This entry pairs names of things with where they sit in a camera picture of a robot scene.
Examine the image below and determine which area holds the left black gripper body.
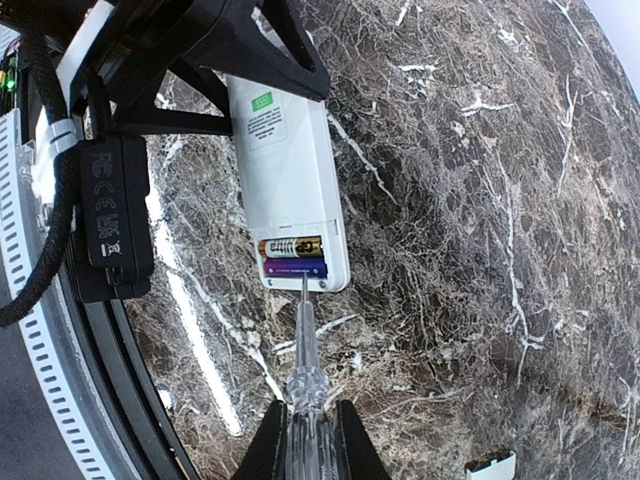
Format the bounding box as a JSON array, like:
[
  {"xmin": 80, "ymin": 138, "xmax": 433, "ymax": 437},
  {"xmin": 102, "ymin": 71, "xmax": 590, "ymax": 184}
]
[{"xmin": 80, "ymin": 1, "xmax": 260, "ymax": 115}]

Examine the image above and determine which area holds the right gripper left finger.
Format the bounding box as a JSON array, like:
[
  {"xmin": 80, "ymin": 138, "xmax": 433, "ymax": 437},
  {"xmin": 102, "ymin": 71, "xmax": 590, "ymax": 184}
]
[{"xmin": 232, "ymin": 400, "xmax": 288, "ymax": 480}]

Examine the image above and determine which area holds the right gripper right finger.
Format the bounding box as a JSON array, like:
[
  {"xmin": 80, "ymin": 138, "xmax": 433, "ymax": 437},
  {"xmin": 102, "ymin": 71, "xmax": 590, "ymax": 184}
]
[{"xmin": 333, "ymin": 400, "xmax": 390, "ymax": 480}]

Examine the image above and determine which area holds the white remote control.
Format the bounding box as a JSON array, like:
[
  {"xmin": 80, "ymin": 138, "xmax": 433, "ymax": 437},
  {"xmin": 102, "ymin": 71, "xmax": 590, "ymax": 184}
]
[{"xmin": 226, "ymin": 76, "xmax": 350, "ymax": 292}]

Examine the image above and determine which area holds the white battery cover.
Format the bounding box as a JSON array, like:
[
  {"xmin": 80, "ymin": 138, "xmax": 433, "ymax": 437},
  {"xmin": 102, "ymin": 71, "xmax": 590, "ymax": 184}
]
[{"xmin": 465, "ymin": 450, "xmax": 517, "ymax": 480}]

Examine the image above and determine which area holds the purple battery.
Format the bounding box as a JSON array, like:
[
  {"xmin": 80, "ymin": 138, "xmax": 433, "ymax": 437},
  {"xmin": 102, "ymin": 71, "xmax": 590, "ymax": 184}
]
[{"xmin": 263, "ymin": 258, "xmax": 328, "ymax": 279}]

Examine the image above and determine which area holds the gold black battery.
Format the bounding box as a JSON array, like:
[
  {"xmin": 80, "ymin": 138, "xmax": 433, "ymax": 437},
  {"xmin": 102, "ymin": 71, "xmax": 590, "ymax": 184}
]
[{"xmin": 258, "ymin": 236, "xmax": 324, "ymax": 259}]

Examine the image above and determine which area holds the black front table rail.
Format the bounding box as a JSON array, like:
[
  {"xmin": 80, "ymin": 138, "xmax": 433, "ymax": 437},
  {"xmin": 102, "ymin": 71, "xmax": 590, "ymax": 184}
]
[{"xmin": 58, "ymin": 271, "xmax": 199, "ymax": 479}]

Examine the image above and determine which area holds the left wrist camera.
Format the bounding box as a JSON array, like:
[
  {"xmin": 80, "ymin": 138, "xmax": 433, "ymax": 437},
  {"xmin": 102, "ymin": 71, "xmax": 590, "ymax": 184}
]
[{"xmin": 73, "ymin": 131, "xmax": 154, "ymax": 303}]

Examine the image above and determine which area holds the white slotted cable duct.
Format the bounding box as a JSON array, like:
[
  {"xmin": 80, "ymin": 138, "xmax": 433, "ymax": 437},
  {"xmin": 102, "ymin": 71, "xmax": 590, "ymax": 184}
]
[{"xmin": 1, "ymin": 109, "xmax": 113, "ymax": 479}]

